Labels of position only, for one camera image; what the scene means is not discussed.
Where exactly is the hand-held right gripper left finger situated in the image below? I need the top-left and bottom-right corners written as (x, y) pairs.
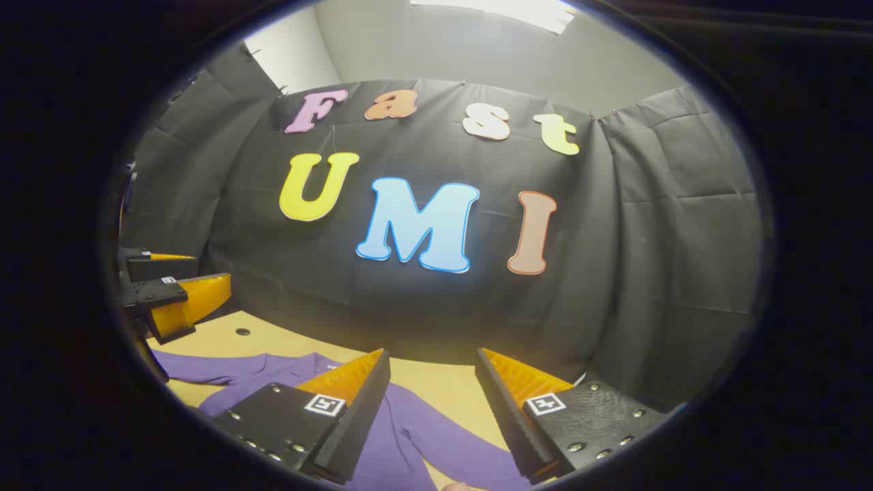
top-left (211, 349), bottom-right (391, 485)

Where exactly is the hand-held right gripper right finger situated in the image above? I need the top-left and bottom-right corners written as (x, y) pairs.
top-left (475, 348), bottom-right (669, 482)

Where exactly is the purple garment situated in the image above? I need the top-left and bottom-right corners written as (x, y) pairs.
top-left (151, 351), bottom-right (533, 491)

